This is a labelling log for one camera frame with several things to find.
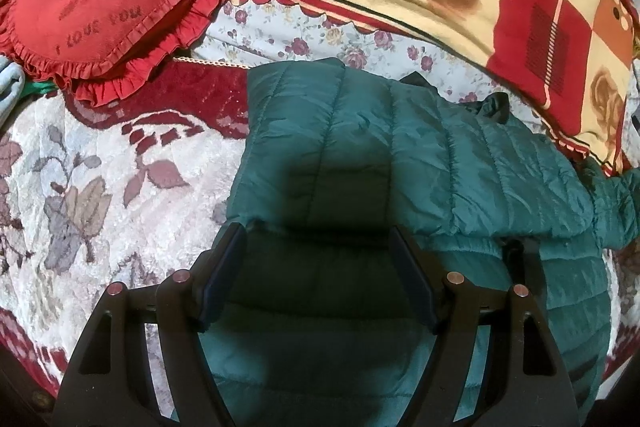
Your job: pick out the white maroon floral bedspread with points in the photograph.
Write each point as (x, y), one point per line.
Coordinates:
(125, 191)

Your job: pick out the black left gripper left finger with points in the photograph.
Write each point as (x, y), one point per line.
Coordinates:
(108, 381)

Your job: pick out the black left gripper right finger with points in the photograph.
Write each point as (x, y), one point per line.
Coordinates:
(494, 360)

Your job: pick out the green quilted puffer jacket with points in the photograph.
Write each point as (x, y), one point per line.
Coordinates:
(318, 329)

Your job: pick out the small-flower print white sheet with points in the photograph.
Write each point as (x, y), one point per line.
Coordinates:
(253, 34)

